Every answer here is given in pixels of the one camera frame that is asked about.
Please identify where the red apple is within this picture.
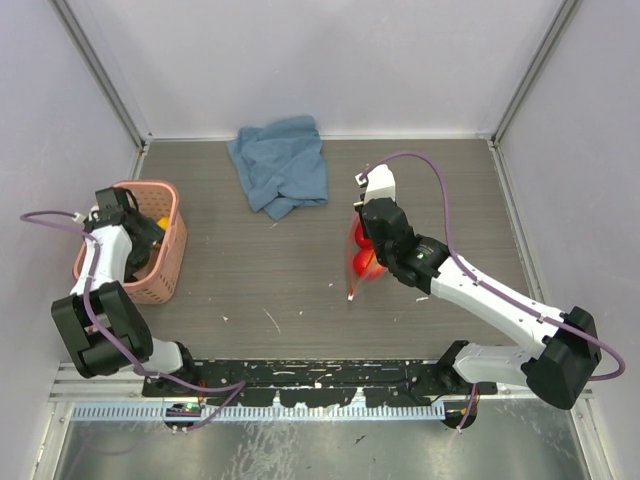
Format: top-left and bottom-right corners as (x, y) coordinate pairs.
(351, 248), (386, 279)

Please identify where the yellow pear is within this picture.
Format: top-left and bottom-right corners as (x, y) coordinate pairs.
(156, 217), (169, 230)

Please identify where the pink plastic basket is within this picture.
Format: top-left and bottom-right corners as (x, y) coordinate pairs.
(71, 180), (187, 305)

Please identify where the blue cloth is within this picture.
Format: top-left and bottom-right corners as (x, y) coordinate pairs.
(227, 115), (329, 222)

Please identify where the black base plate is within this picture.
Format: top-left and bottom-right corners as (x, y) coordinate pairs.
(142, 358), (499, 406)

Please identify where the grey slotted cable duct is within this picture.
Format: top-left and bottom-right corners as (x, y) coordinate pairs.
(70, 400), (445, 422)

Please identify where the clear orange zip bag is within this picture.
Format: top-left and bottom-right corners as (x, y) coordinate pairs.
(346, 213), (387, 302)

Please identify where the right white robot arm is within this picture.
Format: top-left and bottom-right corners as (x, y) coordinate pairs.
(356, 198), (602, 410)

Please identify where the red yellow mango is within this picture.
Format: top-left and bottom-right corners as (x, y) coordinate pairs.
(354, 221), (372, 249)

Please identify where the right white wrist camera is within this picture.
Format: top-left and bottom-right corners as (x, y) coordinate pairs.
(355, 164), (396, 205)

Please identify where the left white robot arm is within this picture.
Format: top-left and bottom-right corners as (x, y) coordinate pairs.
(51, 182), (200, 396)

